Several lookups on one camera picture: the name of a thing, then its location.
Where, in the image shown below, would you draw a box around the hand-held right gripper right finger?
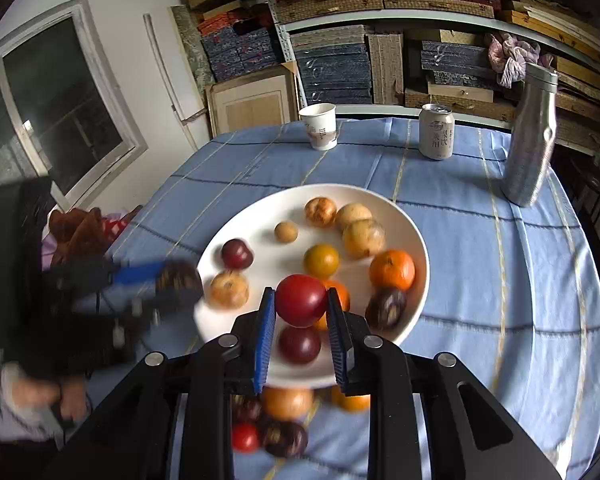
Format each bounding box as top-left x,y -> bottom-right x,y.
326,287 -> 563,480

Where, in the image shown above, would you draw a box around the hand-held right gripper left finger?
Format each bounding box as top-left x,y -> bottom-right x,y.
42,286 -> 278,480

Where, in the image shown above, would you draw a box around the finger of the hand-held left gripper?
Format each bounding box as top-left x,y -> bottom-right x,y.
111,261 -> 170,286
130,290 -> 203,318

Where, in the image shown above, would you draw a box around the dark purple passion fruit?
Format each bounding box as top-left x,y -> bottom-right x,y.
260,420 -> 309,459
155,261 -> 203,306
364,286 -> 408,331

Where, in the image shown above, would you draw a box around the yellow red-speckled fruit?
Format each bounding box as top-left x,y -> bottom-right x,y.
304,196 -> 338,228
209,270 -> 250,309

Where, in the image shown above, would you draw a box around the white plate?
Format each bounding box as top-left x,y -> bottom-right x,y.
194,184 -> 430,391

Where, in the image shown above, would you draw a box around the small dark red plum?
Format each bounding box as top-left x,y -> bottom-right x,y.
221,238 -> 254,270

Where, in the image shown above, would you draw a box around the large yellow speckled fruit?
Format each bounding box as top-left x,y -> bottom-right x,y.
342,219 -> 387,260

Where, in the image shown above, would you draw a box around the small tan round fruit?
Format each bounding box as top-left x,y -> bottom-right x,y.
274,220 -> 299,244

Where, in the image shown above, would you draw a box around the person's left hand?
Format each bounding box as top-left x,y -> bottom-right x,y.
0,365 -> 93,428

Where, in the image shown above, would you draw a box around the red patterned cloth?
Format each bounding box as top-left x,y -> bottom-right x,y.
102,212 -> 131,241

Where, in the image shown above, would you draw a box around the orange mandarin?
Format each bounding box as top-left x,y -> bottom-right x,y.
330,385 -> 372,413
369,249 -> 416,292

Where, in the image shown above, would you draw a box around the pale orange round fruit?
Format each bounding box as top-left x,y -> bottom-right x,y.
262,387 -> 315,422

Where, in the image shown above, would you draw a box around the small dark purple fruit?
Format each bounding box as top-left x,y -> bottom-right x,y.
231,394 -> 263,423

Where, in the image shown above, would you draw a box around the brown cloth heap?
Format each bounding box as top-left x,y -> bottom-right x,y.
47,206 -> 111,266

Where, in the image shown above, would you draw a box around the small yellow-orange fruit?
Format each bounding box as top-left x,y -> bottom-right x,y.
303,243 -> 340,279

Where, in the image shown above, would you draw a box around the small red tomato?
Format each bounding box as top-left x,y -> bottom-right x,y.
231,422 -> 261,453

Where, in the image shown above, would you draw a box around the white framed window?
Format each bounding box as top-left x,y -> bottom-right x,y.
0,0 -> 148,211

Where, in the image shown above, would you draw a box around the light wooden framed panel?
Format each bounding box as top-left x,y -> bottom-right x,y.
205,67 -> 301,138

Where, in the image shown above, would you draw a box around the white paper cup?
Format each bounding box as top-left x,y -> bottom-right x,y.
299,103 -> 338,152

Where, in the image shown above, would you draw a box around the silver drink can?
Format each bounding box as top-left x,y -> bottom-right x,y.
419,103 -> 455,161

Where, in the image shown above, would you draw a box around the green patterned panel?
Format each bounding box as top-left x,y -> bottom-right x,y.
170,5 -> 216,86

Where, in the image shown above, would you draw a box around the stack of blue floral boxes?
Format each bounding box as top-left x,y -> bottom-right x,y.
200,27 -> 283,83

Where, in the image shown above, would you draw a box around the orange patterned boxes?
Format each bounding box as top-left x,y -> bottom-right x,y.
197,10 -> 271,36

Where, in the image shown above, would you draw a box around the stack of dark blue boxes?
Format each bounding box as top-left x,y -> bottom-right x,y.
292,42 -> 376,106

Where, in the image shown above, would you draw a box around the upright tan woven boxes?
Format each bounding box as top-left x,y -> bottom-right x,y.
367,32 -> 406,106

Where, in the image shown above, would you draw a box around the silver metal bottle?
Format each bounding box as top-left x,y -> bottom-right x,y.
500,62 -> 559,207

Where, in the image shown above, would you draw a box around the dark stool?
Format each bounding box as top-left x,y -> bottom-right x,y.
565,155 -> 600,241

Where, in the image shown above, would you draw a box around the flat tan woven box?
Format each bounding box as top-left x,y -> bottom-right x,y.
289,24 -> 368,51

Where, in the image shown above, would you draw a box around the stack of dark grey boxes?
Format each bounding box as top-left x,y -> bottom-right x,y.
420,40 -> 501,91

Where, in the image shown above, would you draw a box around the pink crumpled cloth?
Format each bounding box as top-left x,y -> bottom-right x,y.
487,31 -> 543,88

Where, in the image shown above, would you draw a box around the white metal shelf rack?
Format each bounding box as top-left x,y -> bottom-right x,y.
260,0 -> 600,131

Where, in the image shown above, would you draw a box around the stack of light wooden boxes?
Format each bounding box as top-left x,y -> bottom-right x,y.
500,0 -> 600,156

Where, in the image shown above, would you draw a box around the white wall stick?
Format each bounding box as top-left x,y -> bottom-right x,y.
142,12 -> 201,151

